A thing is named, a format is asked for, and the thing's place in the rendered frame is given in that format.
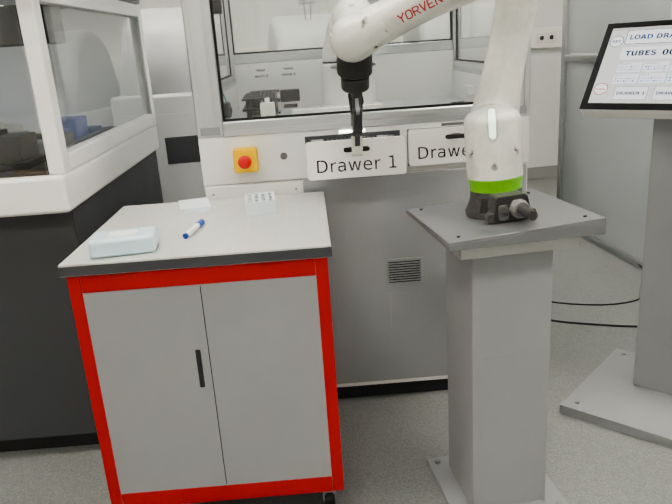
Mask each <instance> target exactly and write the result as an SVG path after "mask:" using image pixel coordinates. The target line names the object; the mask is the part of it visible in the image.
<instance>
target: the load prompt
mask: <svg viewBox="0 0 672 504"><path fill-rule="evenodd" d="M670 42H672V28H660V29H643V30H629V31H628V34H627V37H626V40H625V43H624V45H627V44H649V43H670Z"/></svg>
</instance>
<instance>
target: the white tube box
mask: <svg viewBox="0 0 672 504"><path fill-rule="evenodd" d="M245 208H246V216H256V215H266V214H277V208H276V199H275V195H274V191H268V192H257V193H247V194H245Z"/></svg>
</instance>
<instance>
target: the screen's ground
mask: <svg viewBox="0 0 672 504"><path fill-rule="evenodd" d="M660 28H672V25H664V26H649V27H633V28H617V29H613V31H612V34H611V36H619V35H626V37H627V34H628V31H629V30H643V29H660ZM624 43H625V41H624ZM624 43H623V46H622V47H615V48H608V46H607V49H606V52H605V55H604V58H603V60H602V63H601V66H600V69H599V72H598V75H597V78H596V81H595V83H610V84H611V81H612V78H613V75H614V72H615V69H616V66H617V63H618V62H632V61H664V60H672V58H660V55H661V52H662V49H663V46H666V45H672V42H670V43H649V44H627V45H624ZM616 86H650V87H649V90H648V93H647V96H646V99H645V100H611V99H612V96H613V93H614V90H615V87H616ZM655 86H672V84H616V85H609V88H608V91H607V94H606V95H590V98H589V101H588V103H666V104H672V100H651V98H652V95H653V91H654V88H655Z"/></svg>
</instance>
